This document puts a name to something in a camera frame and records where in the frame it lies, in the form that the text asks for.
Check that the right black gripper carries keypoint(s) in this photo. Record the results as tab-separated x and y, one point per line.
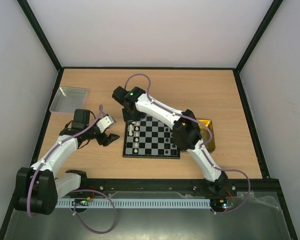
131	117

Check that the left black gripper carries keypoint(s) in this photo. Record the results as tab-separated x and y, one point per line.
104	138

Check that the black magnetic chess board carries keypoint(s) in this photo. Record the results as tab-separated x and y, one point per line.
155	140

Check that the gold metal tin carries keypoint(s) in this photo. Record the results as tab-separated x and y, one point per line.
207	133

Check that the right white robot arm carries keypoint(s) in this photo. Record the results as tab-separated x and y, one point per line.
186	133

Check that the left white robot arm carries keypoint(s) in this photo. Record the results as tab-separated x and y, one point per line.
37	188

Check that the silver metal tray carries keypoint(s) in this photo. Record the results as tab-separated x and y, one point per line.
68	99

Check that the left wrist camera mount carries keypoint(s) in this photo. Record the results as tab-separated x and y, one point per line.
105	123

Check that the black frame enclosure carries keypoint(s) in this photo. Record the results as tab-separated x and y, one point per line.
265	184

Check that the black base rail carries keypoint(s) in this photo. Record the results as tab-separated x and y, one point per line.
194	187

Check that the white slotted cable duct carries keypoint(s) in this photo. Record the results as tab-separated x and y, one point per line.
121	203

